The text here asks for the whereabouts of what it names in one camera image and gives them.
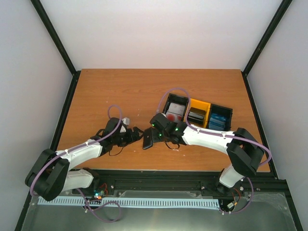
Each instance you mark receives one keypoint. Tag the yellow bin with black cards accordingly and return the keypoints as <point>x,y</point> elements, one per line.
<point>200,105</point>

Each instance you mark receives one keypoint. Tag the red white card stack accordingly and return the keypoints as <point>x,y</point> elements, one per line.
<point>175,112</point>

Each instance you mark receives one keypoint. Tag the blue card stack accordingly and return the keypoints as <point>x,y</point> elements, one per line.
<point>218,122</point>

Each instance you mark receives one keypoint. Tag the black leather card holder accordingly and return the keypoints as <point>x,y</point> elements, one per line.
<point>147,139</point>

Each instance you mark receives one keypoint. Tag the black bin with red cards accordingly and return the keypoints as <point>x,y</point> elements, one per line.
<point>173,98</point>

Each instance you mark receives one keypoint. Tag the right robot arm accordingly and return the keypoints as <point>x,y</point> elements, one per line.
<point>240,146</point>

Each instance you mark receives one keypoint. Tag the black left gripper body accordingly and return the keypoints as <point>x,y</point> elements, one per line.
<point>122,141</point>

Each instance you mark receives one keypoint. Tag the black card stack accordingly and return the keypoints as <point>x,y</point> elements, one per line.
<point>196,116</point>

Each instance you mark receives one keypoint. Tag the light blue cable duct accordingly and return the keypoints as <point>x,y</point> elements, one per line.
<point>135,202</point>

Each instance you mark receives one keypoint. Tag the black bin with blue cards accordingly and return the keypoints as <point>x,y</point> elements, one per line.
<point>221,110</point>

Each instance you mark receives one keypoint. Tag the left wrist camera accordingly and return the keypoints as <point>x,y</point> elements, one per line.
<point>124,125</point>

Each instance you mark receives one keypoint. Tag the black aluminium frame rail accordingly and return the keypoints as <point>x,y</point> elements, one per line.
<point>53,34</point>

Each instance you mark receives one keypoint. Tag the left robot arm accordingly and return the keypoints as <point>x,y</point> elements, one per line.
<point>54,171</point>

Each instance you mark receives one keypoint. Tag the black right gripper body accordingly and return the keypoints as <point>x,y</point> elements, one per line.
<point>162,137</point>

